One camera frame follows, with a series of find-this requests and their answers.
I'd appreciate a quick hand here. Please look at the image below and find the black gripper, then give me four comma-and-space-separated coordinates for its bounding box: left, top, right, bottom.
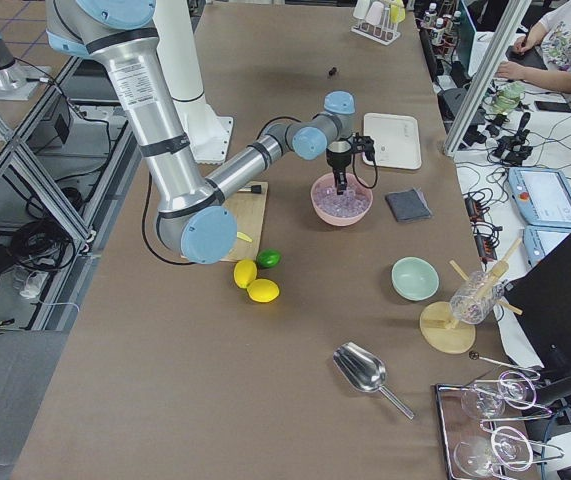
326, 140, 352, 195

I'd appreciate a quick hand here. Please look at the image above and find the clear ice cubes pile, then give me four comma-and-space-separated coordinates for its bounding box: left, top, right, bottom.
312, 180, 369, 218

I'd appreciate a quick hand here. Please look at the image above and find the pink plastic cup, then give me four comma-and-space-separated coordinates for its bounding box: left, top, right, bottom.
365, 1, 385, 27

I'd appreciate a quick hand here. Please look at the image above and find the white plastic cup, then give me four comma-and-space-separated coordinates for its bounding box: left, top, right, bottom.
353, 0, 370, 20

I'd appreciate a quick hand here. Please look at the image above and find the yellow plastic cup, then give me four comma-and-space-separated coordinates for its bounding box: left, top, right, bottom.
389, 0, 406, 24

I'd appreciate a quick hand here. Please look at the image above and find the metal ice scoop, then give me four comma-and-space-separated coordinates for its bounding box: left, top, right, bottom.
333, 342, 415, 420

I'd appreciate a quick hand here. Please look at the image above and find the pink bowl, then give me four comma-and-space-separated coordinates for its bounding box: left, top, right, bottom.
310, 173, 373, 227

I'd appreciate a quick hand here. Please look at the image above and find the cream plastic tray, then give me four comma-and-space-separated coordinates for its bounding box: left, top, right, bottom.
363, 113, 422, 170

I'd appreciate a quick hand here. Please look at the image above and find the grey folded cloth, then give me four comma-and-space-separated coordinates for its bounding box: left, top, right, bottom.
385, 188, 432, 223

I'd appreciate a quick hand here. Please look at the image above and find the wooden cutting board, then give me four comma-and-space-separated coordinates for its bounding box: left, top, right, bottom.
180, 181, 268, 264

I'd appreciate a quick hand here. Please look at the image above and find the green lime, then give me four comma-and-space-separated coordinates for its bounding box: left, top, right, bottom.
256, 249, 281, 269

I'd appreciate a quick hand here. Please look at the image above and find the yellow lemon wedge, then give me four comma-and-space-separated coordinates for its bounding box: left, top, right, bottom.
236, 231, 253, 243

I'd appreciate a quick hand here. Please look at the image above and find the mint green bowl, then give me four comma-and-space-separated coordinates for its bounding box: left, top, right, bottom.
391, 257, 440, 301

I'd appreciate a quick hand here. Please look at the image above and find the yellow lemon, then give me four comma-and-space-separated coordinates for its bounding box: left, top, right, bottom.
247, 278, 280, 303
233, 259, 258, 289

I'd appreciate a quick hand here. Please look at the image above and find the clear textured glass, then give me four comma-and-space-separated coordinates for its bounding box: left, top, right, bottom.
449, 271, 505, 325

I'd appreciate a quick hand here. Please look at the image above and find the blue teach pendant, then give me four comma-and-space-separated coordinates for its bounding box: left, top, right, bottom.
507, 167, 571, 229
522, 225, 571, 268

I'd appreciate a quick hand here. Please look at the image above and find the black monitor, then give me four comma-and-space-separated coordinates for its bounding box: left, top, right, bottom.
506, 234, 571, 372

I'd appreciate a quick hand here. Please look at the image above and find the person in white shirt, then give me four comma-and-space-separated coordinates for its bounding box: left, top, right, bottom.
495, 1, 571, 95

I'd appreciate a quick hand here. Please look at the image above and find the wine glass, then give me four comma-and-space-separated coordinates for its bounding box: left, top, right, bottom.
461, 370, 536, 420
454, 426, 534, 479

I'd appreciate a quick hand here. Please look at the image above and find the black tray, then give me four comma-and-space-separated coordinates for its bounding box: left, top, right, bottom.
435, 384, 564, 479

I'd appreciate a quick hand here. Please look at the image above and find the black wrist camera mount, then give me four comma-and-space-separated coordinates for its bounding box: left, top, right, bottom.
352, 133, 376, 165

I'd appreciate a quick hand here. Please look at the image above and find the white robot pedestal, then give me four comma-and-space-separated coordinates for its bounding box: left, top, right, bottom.
154, 0, 233, 164

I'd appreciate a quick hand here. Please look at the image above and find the white wire cup rack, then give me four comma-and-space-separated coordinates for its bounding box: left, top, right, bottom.
351, 0, 401, 46

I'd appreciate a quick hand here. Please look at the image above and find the aluminium frame post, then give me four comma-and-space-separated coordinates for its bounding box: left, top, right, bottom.
443, 0, 531, 158

